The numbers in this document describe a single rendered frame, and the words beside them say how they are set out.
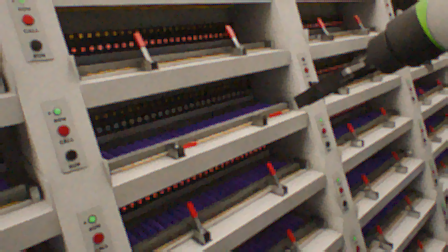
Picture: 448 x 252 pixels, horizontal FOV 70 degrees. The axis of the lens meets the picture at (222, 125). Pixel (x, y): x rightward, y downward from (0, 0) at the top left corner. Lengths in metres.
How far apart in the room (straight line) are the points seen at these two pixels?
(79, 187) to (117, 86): 0.20
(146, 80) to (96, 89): 0.10
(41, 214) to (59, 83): 0.22
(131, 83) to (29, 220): 0.29
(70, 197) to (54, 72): 0.21
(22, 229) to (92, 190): 0.11
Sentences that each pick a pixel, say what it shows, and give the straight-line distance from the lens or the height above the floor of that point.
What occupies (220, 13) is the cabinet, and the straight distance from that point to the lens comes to 1.14.
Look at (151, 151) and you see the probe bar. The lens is 0.70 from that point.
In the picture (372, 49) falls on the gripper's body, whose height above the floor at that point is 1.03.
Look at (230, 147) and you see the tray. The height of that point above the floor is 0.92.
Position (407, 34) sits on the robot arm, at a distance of 0.60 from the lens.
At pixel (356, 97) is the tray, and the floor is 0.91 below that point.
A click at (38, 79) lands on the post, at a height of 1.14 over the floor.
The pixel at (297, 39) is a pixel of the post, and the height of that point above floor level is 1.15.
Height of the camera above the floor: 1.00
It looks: 2 degrees down
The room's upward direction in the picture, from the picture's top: 17 degrees counter-clockwise
